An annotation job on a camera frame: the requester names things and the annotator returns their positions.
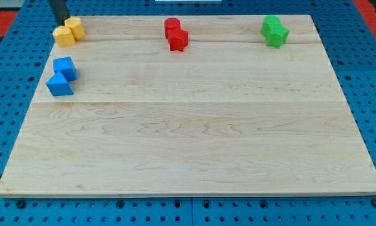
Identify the yellow heart block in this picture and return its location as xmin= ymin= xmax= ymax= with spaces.
xmin=52 ymin=26 xmax=76 ymax=48

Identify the light wooden board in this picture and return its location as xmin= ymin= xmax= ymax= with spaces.
xmin=0 ymin=15 xmax=376 ymax=198

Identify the red star block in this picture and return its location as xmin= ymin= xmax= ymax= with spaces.
xmin=167 ymin=29 xmax=189 ymax=52

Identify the red cylinder block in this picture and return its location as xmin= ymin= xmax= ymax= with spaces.
xmin=164 ymin=17 xmax=181 ymax=39

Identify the green star block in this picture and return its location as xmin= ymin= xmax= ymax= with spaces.
xmin=266 ymin=24 xmax=289 ymax=48

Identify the green cylinder block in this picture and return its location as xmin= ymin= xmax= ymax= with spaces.
xmin=261 ymin=15 xmax=281 ymax=38

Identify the blue cube block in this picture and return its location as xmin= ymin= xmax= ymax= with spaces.
xmin=53 ymin=56 xmax=77 ymax=82

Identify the blue triangle block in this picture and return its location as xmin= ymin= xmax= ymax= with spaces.
xmin=46 ymin=72 xmax=73 ymax=97

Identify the yellow hexagon block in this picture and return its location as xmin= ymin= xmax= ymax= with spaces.
xmin=64 ymin=16 xmax=85 ymax=40

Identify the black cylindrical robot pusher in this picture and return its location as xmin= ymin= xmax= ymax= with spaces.
xmin=48 ymin=0 xmax=70 ymax=26

